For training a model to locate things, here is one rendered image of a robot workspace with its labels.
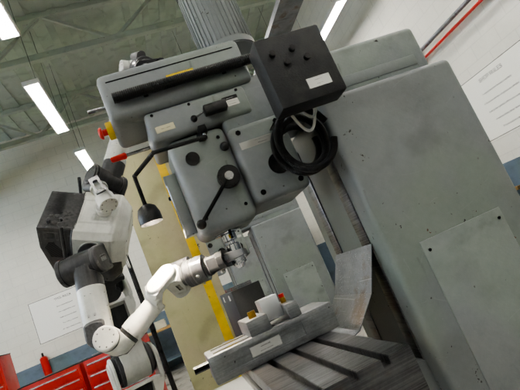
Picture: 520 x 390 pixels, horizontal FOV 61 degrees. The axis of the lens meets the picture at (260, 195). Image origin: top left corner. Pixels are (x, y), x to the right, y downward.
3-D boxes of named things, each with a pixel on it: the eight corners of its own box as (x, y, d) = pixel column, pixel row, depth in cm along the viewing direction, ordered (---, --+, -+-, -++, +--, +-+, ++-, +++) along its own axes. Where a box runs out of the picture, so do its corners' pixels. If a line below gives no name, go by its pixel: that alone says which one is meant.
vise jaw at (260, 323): (251, 337, 111) (245, 323, 111) (242, 334, 125) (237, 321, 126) (272, 327, 112) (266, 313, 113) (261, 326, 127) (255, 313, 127)
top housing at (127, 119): (110, 121, 130) (92, 74, 133) (121, 152, 155) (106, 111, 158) (254, 77, 142) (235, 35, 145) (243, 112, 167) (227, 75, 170)
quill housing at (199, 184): (203, 237, 129) (164, 141, 134) (200, 246, 149) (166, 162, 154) (261, 214, 134) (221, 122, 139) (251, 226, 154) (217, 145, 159)
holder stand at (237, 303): (249, 339, 162) (229, 289, 166) (236, 338, 183) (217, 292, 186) (278, 326, 167) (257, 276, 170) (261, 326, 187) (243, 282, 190)
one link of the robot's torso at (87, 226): (42, 299, 165) (26, 232, 142) (65, 234, 191) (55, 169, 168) (123, 302, 170) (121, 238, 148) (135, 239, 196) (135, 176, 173)
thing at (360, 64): (230, 141, 137) (206, 86, 140) (224, 163, 159) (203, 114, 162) (436, 71, 157) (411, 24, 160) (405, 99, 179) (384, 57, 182)
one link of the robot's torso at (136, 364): (115, 391, 180) (78, 287, 191) (155, 371, 189) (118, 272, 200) (121, 390, 168) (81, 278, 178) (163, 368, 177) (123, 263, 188)
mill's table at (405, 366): (309, 457, 68) (289, 407, 69) (228, 360, 187) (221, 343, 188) (430, 390, 74) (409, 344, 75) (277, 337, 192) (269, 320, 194)
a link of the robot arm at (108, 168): (94, 159, 182) (85, 188, 177) (105, 153, 177) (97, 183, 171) (118, 170, 190) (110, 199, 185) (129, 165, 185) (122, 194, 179)
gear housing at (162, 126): (153, 142, 132) (141, 113, 133) (157, 167, 155) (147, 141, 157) (254, 110, 140) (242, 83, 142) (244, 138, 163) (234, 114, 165)
